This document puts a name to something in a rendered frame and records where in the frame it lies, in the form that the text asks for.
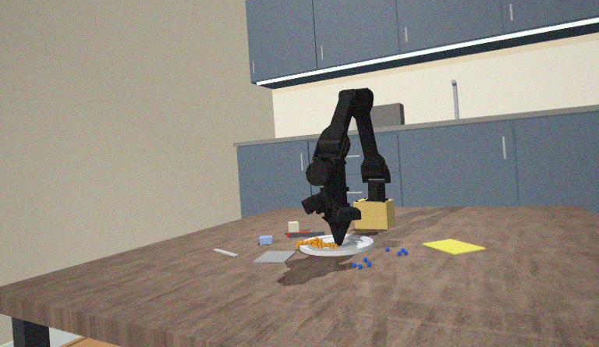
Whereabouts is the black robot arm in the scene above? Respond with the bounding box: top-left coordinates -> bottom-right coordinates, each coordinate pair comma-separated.
301,87 -> 391,214

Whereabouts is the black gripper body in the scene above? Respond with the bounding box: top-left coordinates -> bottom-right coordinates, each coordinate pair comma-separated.
316,182 -> 361,221

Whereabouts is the white round plate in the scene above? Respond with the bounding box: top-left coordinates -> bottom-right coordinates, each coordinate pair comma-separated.
299,235 -> 374,257

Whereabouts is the yellow flat square pad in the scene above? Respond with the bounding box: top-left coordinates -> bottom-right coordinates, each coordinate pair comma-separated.
423,239 -> 486,254

